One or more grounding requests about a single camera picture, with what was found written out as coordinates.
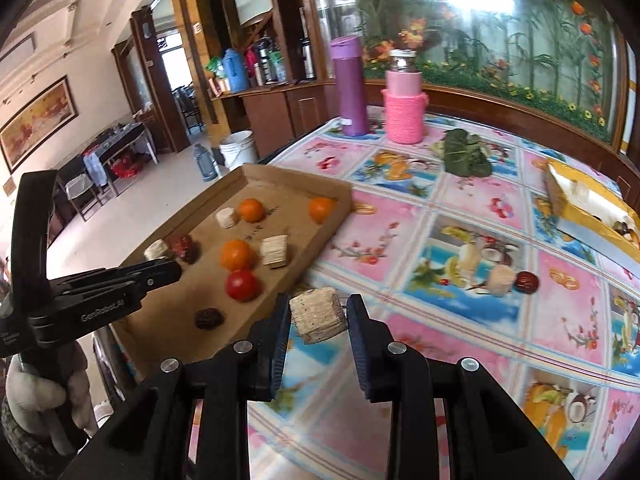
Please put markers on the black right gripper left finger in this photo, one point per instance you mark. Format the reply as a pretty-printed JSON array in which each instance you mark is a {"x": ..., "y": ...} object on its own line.
[{"x": 190, "y": 421}]

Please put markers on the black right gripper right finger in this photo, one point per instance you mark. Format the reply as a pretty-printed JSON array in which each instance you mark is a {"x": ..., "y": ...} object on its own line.
[{"x": 488, "y": 435}]

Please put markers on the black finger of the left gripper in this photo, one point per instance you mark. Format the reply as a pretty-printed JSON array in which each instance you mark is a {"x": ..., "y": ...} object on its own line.
[{"x": 128, "y": 283}]

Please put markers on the orange tangerine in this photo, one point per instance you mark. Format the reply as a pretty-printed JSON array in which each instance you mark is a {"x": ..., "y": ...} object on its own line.
[
  {"x": 251, "y": 210},
  {"x": 320, "y": 208},
  {"x": 237, "y": 255}
]

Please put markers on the red cherry tomato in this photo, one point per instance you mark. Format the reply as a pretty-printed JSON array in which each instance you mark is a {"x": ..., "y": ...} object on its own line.
[{"x": 242, "y": 286}]

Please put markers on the brown cardboard tray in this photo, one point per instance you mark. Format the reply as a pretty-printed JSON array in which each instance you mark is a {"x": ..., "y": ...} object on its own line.
[{"x": 245, "y": 239}]

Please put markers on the beige square cake block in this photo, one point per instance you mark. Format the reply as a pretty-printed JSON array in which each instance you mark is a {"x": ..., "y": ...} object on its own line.
[{"x": 318, "y": 315}]

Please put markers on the grey gloved hand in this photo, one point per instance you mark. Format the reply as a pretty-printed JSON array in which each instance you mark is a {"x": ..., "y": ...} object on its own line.
[{"x": 27, "y": 398}]

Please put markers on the small dark red date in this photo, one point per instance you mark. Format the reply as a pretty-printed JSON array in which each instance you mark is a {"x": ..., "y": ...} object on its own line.
[{"x": 208, "y": 319}]

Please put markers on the dark red jujube date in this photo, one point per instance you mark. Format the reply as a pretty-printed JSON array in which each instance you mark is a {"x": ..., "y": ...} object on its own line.
[{"x": 526, "y": 282}]

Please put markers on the beige cake piece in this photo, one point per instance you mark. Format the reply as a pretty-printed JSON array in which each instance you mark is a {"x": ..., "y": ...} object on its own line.
[{"x": 500, "y": 280}]

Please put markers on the white cake block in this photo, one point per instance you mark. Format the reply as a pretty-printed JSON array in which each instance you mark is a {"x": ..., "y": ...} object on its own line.
[{"x": 274, "y": 251}]

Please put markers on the white plastic bucket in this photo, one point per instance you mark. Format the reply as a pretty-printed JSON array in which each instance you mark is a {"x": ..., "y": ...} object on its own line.
[{"x": 238, "y": 149}]

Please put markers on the flowered tablecloth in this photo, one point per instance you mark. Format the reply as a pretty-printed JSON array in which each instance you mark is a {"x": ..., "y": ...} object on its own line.
[{"x": 419, "y": 247}]

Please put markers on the wooden side cabinet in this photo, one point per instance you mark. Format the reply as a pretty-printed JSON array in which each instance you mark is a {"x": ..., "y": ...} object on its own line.
[{"x": 277, "y": 115}]

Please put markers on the dark round plum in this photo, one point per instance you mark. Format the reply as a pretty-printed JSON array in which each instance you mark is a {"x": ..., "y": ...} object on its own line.
[{"x": 621, "y": 228}]

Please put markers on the yellow white gift box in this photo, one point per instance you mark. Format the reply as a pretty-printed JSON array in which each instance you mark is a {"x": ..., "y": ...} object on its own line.
[{"x": 586, "y": 210}]

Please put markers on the blue water jug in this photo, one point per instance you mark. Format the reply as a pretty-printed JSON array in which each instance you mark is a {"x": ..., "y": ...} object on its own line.
[{"x": 235, "y": 71}]

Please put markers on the green leafy vegetable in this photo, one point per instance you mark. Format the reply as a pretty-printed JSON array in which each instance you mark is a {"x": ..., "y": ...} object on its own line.
[{"x": 463, "y": 155}]

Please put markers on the purple thermos bottle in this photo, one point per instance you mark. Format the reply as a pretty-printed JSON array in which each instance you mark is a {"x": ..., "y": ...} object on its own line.
[{"x": 346, "y": 54}]

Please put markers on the pink knitted-sleeve thermos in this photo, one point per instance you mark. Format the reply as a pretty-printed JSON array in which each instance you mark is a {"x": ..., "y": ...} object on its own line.
[{"x": 404, "y": 100}]

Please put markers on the framed wall painting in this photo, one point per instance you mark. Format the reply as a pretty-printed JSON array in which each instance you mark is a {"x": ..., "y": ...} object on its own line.
[{"x": 42, "y": 117}]

